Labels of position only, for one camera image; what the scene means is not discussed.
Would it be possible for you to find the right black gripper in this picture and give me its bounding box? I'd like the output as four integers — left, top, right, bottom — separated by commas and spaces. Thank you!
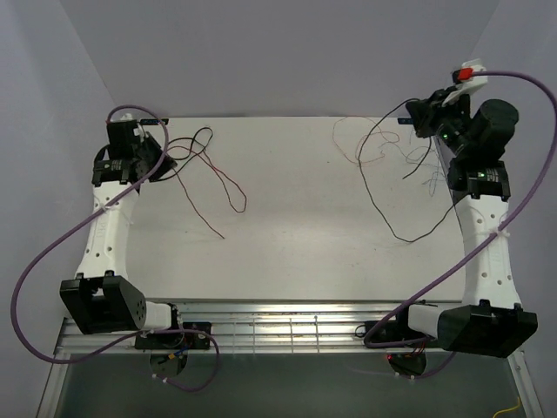
406, 85, 475, 158

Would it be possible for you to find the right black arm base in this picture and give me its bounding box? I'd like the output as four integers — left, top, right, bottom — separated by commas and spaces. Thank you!
371, 321, 436, 378

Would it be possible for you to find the left blue corner label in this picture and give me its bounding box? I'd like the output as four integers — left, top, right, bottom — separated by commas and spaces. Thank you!
139, 118, 169, 125

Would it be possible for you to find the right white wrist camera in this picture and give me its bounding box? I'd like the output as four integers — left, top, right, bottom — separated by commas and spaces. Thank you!
441, 59, 488, 107

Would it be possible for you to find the yellow wire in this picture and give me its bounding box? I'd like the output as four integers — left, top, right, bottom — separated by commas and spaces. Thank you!
493, 396, 521, 418

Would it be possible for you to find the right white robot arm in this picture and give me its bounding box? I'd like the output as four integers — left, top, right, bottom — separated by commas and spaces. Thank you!
393, 87, 538, 358

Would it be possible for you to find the blue white twisted wire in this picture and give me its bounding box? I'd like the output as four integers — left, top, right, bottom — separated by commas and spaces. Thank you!
378, 125, 453, 197

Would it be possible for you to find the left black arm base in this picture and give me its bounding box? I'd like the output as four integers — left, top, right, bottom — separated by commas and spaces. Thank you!
134, 333, 211, 377

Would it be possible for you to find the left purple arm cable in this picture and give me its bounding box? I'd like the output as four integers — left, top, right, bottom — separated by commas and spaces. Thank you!
10, 104, 221, 393

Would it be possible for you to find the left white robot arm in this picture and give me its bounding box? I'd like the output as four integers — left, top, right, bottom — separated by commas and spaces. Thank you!
60, 115, 185, 348

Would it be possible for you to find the aluminium rail frame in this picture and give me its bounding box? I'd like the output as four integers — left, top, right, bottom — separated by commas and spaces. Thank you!
37, 117, 545, 418

